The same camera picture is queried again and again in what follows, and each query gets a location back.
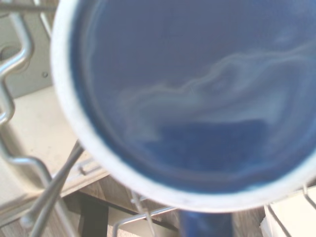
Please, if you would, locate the navy mug with white rim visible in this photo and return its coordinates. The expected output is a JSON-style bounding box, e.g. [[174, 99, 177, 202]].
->
[[50, 0, 316, 237]]

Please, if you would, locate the built-in dishwasher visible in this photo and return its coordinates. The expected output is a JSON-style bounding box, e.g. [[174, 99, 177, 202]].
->
[[0, 9, 112, 223]]

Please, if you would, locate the wire dishwasher rack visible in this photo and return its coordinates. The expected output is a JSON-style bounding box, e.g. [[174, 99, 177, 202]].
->
[[0, 0, 316, 237]]

